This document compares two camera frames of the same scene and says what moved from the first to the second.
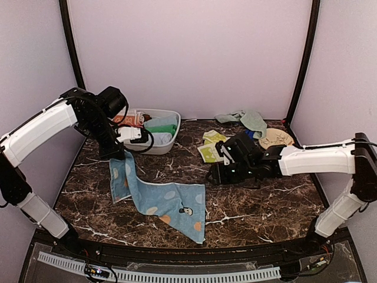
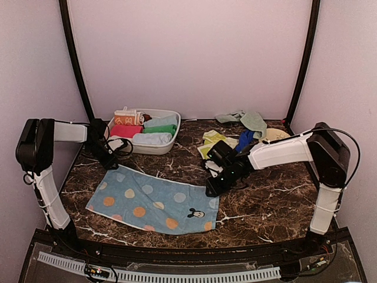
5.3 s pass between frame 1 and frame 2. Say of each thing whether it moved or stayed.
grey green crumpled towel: stayed
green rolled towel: stayed
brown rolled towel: stayed
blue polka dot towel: moved
